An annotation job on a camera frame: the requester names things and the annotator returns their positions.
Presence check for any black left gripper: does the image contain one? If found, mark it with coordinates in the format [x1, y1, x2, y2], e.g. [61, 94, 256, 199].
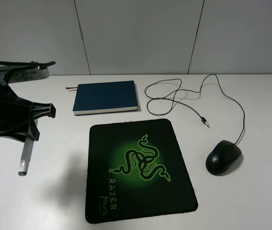
[0, 84, 56, 141]

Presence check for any white marker pen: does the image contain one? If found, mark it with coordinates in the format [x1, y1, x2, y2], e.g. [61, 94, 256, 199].
[18, 138, 34, 176]

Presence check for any black mouse cable with USB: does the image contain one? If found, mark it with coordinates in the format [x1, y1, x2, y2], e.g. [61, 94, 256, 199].
[144, 74, 245, 145]

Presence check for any black computer mouse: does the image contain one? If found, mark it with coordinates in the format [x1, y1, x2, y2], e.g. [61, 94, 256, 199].
[205, 140, 242, 176]

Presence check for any dark blue notebook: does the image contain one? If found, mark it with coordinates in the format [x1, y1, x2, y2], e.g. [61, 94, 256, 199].
[66, 80, 138, 115]

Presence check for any black green Razer mousepad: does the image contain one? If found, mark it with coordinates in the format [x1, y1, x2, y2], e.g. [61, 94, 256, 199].
[85, 119, 198, 224]

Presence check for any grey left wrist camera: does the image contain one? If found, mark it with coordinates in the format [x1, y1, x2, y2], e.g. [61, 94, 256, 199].
[0, 66, 49, 85]

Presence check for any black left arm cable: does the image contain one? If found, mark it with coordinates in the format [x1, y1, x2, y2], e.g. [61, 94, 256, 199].
[0, 58, 57, 68]

